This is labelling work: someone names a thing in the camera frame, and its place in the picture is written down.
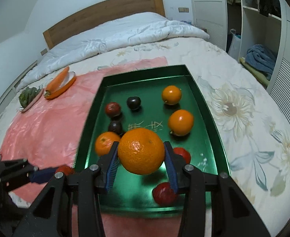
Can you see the green leafy vegetable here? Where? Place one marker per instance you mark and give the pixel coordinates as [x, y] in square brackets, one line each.
[28, 95]

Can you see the floral bed sheet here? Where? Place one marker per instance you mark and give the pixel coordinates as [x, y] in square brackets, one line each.
[254, 131]

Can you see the green tray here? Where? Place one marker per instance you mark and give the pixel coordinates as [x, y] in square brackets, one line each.
[131, 194]

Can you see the white shopping bag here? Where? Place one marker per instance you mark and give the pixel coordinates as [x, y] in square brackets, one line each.
[234, 48]

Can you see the pink plastic sheet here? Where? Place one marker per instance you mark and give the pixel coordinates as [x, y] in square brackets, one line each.
[48, 136]

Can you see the white plate with greens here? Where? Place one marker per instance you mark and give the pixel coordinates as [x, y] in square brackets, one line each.
[33, 102]

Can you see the dark plum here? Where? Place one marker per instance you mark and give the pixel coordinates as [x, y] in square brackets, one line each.
[134, 102]
[115, 127]

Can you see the white wardrobe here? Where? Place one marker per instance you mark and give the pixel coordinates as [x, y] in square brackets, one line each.
[216, 16]

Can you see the orange white plate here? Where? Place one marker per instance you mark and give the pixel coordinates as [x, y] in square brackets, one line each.
[65, 85]

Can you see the blue towel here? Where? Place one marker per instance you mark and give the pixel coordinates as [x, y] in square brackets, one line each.
[262, 59]

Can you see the white radiator cabinet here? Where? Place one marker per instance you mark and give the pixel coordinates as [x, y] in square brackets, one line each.
[11, 91]

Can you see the carrot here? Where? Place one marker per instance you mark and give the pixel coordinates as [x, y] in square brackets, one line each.
[56, 82]

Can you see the white duvet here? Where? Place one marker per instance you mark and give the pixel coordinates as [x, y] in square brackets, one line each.
[139, 28]

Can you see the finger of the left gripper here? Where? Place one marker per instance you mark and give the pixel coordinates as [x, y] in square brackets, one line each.
[43, 175]

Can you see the orange tangerine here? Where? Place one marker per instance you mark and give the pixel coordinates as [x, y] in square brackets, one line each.
[171, 95]
[141, 151]
[103, 143]
[181, 122]

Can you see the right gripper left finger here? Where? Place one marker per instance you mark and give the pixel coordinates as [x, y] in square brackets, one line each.
[51, 212]

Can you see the wooden headboard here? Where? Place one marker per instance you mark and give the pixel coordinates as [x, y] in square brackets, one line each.
[98, 14]

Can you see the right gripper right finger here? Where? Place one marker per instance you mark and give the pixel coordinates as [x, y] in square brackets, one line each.
[232, 212]

